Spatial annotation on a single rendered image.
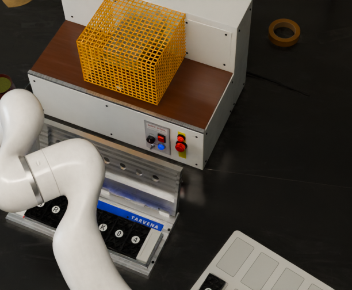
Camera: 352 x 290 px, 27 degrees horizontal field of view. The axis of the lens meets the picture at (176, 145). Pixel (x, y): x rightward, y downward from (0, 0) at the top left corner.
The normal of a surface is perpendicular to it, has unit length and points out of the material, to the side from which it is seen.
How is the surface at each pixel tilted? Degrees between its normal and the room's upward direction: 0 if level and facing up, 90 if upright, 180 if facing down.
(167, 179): 76
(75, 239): 27
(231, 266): 0
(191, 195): 0
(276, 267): 0
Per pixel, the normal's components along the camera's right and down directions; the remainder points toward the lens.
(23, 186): 0.22, -0.03
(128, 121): -0.40, 0.76
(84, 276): -0.10, 0.03
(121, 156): -0.40, 0.60
